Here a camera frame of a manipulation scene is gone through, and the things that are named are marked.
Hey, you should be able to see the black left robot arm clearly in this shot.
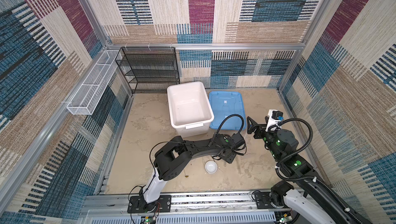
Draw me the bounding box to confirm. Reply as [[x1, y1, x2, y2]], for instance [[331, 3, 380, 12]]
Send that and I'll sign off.
[[136, 114, 246, 204]]

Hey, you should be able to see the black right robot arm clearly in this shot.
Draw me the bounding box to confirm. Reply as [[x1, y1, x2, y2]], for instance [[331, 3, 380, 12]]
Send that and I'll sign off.
[[246, 110, 370, 224]]

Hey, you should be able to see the white ceramic crucible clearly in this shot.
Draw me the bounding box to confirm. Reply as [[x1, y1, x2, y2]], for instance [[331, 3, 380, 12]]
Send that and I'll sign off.
[[205, 161, 218, 174]]

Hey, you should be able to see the blue plastic lid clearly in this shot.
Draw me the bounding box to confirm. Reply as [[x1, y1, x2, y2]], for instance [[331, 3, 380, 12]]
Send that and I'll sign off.
[[209, 91, 246, 130]]

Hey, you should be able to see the white plastic bin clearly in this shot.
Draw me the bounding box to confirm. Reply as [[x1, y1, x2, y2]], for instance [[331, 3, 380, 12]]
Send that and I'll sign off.
[[167, 81, 214, 138]]

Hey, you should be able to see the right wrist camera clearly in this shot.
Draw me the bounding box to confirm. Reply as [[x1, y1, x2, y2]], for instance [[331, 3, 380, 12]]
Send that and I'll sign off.
[[266, 109, 284, 132]]

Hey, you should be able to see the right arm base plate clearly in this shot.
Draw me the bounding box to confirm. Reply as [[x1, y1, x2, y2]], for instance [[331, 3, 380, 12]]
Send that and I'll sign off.
[[251, 191, 287, 210]]

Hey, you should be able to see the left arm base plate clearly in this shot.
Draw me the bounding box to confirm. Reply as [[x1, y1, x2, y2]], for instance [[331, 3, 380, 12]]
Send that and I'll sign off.
[[127, 195, 172, 214]]

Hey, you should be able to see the black wire mesh shelf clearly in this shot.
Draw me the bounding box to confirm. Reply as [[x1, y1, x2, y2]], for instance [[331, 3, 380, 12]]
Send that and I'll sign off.
[[115, 47, 180, 94]]

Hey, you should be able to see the aluminium mounting rail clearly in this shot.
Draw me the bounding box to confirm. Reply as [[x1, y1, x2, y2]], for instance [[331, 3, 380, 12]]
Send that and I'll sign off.
[[80, 189, 310, 218]]

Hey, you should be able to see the white wire mesh basket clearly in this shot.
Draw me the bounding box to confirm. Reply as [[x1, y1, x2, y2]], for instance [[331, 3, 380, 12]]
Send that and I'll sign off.
[[67, 50, 119, 115]]

